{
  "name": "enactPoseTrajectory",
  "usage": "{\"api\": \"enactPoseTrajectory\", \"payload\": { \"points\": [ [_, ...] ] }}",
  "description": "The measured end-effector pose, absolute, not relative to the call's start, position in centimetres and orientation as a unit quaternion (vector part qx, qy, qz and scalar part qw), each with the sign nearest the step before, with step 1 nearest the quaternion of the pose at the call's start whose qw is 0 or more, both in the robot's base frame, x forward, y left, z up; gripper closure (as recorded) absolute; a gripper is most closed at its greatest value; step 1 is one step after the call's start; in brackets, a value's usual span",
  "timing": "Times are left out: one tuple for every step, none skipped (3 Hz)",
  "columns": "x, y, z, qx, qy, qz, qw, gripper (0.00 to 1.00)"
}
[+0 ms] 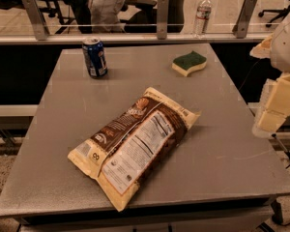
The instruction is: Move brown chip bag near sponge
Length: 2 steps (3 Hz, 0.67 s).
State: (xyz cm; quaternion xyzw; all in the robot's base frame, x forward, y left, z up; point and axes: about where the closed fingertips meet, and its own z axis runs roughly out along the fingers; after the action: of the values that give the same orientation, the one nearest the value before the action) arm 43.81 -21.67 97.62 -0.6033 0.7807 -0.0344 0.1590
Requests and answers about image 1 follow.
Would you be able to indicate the clear water bottle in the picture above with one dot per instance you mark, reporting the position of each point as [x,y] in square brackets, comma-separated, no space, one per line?
[202,17]

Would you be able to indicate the left metal bracket post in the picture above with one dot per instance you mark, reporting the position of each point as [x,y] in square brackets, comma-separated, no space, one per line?
[37,19]

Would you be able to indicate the person in light trousers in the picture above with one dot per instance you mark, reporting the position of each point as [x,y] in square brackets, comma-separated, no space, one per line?
[104,15]

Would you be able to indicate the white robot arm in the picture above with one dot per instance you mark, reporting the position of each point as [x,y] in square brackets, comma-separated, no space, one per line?
[277,49]

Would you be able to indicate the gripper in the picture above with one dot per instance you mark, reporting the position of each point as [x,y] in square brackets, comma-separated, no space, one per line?
[287,48]

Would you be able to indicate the green yellow sponge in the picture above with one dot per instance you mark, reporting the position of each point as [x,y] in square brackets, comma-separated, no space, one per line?
[189,63]

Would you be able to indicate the metal bracket post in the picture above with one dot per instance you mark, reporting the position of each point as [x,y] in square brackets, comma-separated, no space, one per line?
[37,19]
[241,27]
[162,17]

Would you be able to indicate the middle metal bracket post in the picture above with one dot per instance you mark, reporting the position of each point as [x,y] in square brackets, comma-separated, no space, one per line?
[162,17]

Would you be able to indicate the brown chip bag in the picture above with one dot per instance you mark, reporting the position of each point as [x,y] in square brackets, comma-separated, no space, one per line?
[122,154]

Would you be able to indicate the right metal bracket post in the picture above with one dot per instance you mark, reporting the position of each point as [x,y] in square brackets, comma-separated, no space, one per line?
[241,27]

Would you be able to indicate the blue soda can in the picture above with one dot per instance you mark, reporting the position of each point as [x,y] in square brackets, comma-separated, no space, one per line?
[93,51]

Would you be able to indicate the metal railing bar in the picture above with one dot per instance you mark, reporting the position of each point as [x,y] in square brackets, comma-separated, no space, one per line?
[130,39]

